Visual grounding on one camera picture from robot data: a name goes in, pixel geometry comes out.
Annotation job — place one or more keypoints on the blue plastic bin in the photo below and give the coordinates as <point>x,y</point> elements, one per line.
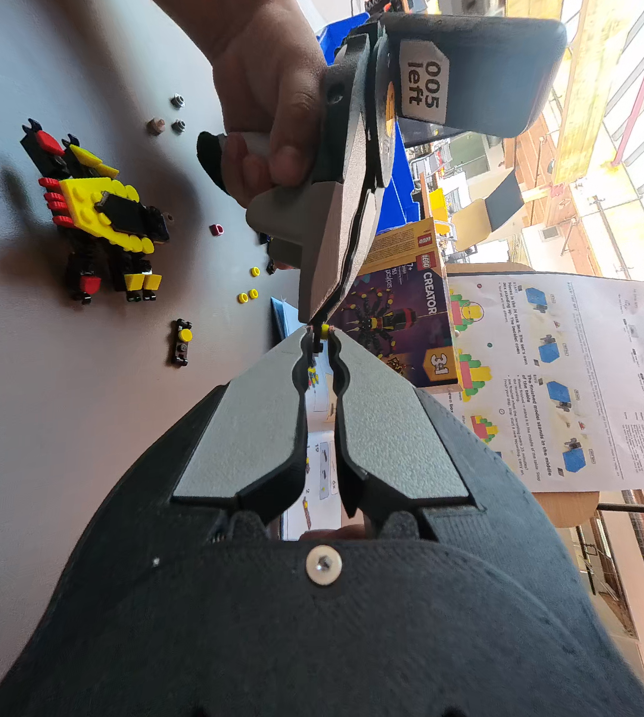
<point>400,196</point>

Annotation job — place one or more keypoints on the tan and black chair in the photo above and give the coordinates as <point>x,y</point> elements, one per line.
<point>504,201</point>

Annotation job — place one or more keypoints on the purple toy set box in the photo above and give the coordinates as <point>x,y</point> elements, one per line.
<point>400,313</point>

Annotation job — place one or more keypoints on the person's left hand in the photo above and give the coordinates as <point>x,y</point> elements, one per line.
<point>271,95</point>

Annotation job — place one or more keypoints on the black brick plate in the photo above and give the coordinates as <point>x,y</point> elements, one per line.
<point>180,350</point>

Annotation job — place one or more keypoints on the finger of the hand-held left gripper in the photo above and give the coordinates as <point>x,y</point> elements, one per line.
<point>336,241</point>
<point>371,224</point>

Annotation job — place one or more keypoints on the printed instruction poster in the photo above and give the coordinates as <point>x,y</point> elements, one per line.
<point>579,381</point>

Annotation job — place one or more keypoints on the person's left forearm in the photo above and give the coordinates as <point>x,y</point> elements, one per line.
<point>226,22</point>

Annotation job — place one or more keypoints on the black brick hinge piece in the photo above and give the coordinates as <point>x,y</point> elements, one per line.
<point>317,339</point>

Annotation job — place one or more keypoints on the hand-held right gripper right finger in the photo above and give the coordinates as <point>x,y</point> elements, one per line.
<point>400,442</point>

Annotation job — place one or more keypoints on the black metal rod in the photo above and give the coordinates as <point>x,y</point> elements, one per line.
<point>635,508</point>

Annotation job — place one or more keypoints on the tan round brick piece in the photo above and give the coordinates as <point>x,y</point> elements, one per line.
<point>155,126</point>

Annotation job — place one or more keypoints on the yellow black toy brick model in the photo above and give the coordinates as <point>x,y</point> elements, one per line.
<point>98,213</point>

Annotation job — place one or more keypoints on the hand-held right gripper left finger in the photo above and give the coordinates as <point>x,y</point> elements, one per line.
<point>243,437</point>

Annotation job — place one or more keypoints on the open instruction booklet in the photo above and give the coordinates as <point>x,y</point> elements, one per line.
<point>322,459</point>

